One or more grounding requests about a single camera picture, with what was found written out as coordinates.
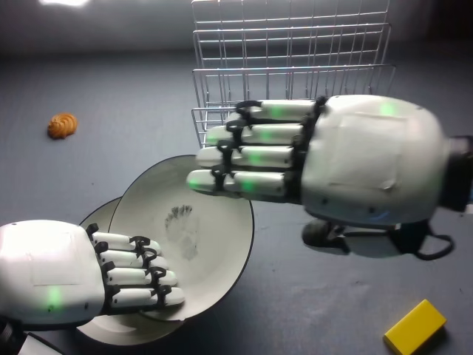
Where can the orange swirl cookie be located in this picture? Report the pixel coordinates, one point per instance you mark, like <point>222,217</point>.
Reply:
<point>63,125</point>

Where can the yellow rectangular block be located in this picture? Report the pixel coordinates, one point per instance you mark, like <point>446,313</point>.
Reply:
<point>414,327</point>

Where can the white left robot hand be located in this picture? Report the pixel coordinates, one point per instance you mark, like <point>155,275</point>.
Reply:
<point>48,270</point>

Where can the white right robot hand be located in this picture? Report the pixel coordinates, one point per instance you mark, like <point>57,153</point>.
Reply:
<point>369,159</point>

